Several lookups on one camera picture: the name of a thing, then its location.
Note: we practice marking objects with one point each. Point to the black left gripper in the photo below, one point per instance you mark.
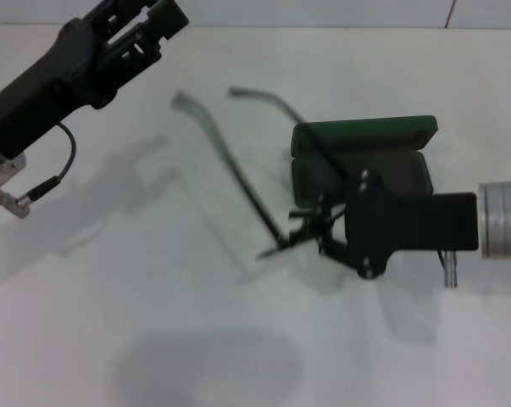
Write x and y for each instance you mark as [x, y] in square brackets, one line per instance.
[43, 93]

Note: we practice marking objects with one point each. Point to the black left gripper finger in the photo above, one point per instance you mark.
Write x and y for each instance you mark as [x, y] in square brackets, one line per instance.
[166, 17]

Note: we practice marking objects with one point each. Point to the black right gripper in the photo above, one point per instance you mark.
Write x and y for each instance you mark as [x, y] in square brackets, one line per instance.
[407, 222]

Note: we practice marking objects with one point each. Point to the black thin-frame glasses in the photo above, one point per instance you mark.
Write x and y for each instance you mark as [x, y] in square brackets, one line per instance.
[262, 212]

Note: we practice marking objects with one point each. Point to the green glasses case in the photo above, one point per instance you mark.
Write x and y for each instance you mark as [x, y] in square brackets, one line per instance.
[386, 131]

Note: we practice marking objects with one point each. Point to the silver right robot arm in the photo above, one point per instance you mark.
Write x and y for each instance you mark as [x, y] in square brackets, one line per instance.
[503, 220]

